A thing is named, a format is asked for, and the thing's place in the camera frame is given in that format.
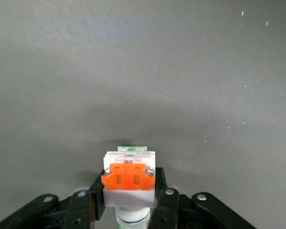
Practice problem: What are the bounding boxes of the green button white orange block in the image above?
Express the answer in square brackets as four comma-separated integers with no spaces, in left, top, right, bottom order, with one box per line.
[101,145,157,229]

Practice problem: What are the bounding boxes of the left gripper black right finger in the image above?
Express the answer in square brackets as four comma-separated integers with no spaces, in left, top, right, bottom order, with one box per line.
[146,167,257,229]

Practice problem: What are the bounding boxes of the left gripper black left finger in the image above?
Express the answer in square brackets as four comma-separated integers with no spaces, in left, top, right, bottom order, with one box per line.
[0,167,105,229]

